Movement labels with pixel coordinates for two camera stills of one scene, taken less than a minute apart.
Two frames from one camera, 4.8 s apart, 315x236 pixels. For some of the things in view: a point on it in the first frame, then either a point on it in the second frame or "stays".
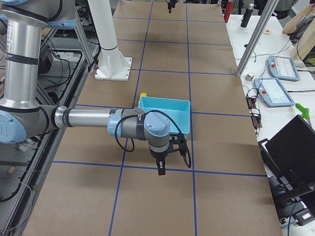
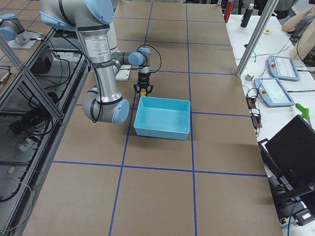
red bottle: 228,10 stays
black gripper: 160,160 to 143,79
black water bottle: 245,17 stays
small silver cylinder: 249,76 stays
